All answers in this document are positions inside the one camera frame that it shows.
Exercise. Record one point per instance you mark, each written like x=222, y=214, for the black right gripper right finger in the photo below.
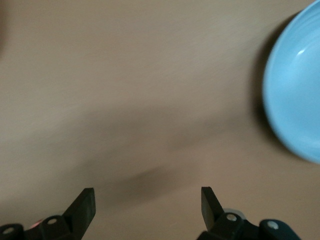
x=210, y=212

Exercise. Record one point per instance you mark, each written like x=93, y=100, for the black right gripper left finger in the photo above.
x=83, y=212

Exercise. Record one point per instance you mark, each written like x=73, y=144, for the blue round plate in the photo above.
x=295, y=87

